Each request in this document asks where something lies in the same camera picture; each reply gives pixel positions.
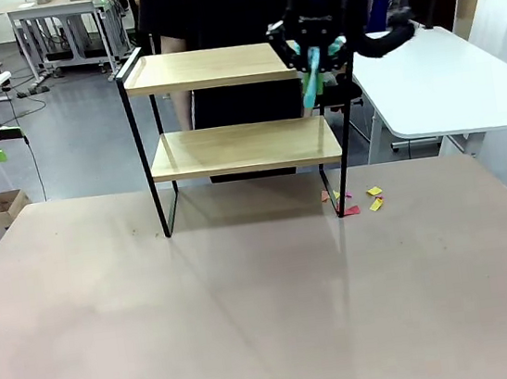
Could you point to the teal microfiber duster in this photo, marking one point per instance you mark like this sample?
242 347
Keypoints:
312 83

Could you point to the person's right forearm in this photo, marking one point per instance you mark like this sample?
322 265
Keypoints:
183 110

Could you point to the black office chair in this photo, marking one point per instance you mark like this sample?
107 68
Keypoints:
344 93

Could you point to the black floor power strip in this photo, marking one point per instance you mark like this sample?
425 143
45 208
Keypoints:
30 91

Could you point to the open cardboard box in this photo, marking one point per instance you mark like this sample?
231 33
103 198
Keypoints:
3 208

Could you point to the person in black shirt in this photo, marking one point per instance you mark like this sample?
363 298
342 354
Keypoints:
221 11

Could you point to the large white curved table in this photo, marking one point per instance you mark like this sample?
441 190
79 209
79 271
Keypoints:
433 96

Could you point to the orange paper scrap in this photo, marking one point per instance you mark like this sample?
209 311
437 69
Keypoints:
324 196

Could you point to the yellow paper scrap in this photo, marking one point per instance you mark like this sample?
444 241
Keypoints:
374 191
375 205
335 195

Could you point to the pink paper scrap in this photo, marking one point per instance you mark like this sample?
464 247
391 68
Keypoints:
348 195

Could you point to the two-tier wooden black-frame shelf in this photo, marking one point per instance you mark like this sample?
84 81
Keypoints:
219 74

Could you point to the grey metal-frame workbench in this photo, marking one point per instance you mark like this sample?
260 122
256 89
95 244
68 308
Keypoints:
52 10

